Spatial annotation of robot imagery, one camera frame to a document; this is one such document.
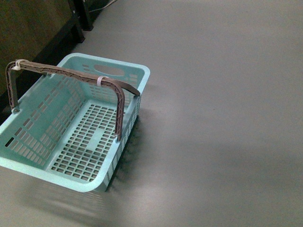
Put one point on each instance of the light blue plastic basket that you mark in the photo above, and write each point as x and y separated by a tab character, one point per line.
64	131

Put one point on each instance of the white zip tie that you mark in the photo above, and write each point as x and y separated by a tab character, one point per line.
17	66
99	80

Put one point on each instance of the dark wooden cabinet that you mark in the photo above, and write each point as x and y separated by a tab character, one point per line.
40	30

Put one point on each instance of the white zip tie left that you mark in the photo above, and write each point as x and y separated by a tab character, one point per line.
17	66

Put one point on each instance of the brown basket handle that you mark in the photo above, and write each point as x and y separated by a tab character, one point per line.
117	86

